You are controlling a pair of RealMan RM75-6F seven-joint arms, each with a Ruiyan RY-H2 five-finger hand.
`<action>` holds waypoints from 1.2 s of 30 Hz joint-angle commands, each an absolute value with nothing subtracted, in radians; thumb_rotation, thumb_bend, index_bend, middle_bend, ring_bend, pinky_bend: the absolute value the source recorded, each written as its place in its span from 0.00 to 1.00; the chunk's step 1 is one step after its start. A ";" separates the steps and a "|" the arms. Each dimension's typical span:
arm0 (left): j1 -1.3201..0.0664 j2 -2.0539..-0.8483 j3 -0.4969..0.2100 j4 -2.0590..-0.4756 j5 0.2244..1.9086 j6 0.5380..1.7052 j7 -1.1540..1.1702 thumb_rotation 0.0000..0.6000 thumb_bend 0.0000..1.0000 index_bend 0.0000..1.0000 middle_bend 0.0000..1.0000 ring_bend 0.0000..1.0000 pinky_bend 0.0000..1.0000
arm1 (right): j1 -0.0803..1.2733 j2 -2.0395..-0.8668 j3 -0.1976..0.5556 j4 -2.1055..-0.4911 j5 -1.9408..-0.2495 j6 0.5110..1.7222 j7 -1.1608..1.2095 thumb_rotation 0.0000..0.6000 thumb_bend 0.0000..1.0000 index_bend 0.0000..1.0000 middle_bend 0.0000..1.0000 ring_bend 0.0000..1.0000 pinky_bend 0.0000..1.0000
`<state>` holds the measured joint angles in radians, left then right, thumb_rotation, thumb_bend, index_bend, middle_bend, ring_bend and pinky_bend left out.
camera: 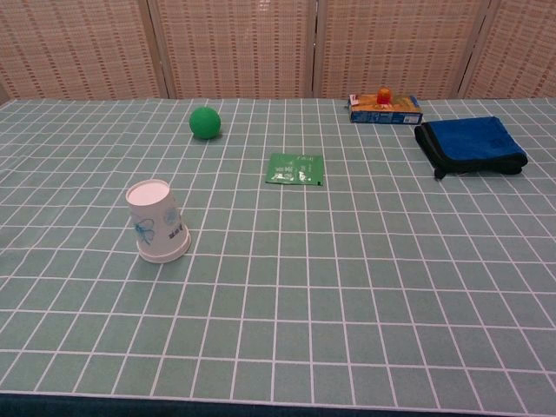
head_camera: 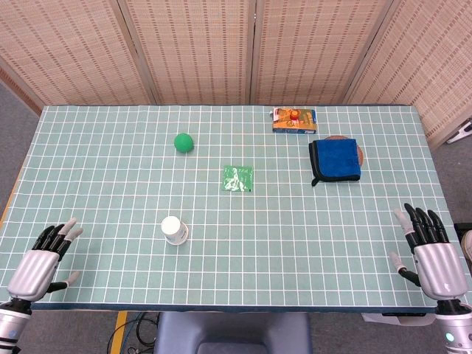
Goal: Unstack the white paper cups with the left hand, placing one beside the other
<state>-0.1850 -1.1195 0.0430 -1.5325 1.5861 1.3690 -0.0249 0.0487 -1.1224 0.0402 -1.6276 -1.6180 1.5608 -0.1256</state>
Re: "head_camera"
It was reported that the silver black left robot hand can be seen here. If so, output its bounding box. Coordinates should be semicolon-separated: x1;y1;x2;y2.
6;216;84;302

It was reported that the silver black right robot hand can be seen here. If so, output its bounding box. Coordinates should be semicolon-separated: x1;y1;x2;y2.
388;202;471;300

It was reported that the white paper cup blue print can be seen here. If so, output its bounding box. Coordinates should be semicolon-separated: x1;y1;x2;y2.
165;225;190;246
160;215;189;244

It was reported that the green grid table mat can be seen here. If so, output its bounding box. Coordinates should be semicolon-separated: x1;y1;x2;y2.
0;105;462;310

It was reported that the white stand foot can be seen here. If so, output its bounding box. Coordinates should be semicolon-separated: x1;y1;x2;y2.
445;119;472;145

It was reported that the brown round coaster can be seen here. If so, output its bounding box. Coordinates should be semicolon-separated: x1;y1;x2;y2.
323;136;367;167

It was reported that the blue cloth with black edge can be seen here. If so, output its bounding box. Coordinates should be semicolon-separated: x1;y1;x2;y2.
308;138;362;187

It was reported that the green ball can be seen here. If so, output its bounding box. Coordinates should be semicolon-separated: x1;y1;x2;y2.
173;133;195;154

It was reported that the orange and blue carton box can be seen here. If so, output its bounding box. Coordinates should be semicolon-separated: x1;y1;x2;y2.
271;106;319;134

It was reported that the blue grey chair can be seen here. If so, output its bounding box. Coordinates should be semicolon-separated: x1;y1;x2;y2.
153;312;313;354

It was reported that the bamboo folding screen panel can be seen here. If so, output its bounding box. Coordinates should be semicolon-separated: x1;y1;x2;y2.
252;0;394;106
117;0;257;106
344;0;472;148
0;0;154;111

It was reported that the green foil sachet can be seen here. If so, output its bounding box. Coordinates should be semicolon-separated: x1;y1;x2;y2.
220;165;254;193

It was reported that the black cable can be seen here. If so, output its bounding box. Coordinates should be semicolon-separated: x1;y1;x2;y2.
106;312;160;354

